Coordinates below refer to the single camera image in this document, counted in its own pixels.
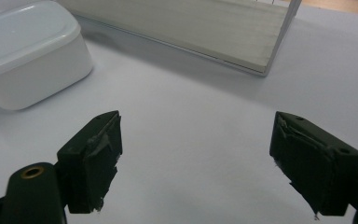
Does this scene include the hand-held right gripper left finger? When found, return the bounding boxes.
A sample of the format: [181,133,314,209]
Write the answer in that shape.
[56,110,123,215]

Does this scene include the white plastic lidded container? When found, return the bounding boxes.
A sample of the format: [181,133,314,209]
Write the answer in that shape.
[0,0,94,111]

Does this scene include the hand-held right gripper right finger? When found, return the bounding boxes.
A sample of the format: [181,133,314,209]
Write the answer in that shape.
[268,111,358,217]

